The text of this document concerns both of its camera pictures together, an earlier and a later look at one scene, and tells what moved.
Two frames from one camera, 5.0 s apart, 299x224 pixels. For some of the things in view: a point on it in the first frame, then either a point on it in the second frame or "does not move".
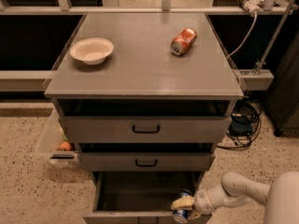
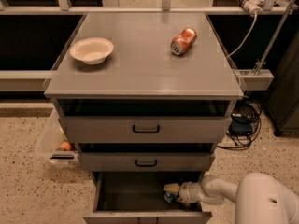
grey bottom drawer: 140,197 does not move
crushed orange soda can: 186,38 does not move
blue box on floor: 241,125 does not move
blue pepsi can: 181,216 to 169,197
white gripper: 202,201 to 186,191
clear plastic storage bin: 54,143 does not move
